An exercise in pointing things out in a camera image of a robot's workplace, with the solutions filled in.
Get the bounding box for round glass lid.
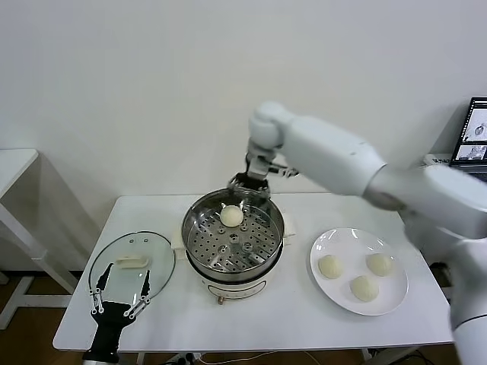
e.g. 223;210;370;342
88;230;177;307

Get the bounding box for white round plate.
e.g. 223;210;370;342
309;227;409;316

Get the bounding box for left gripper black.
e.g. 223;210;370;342
89;262;152;353

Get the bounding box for white power strip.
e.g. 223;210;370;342
167;352;202;365

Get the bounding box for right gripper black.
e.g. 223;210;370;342
228;151;275;208

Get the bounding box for white electric cooking pot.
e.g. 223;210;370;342
171;222;297;306

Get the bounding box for stainless steel steamer basket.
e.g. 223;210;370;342
180;189;285;271

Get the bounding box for open dark laptop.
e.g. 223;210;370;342
448;97;487;176

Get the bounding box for black floor cables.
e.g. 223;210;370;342
367;348;431;365

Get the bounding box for white steamed baozi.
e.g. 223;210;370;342
349;275;380;303
219;205;244;228
365;252;395;278
317;254;344;280

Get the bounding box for white side table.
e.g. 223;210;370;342
0;148;83;331

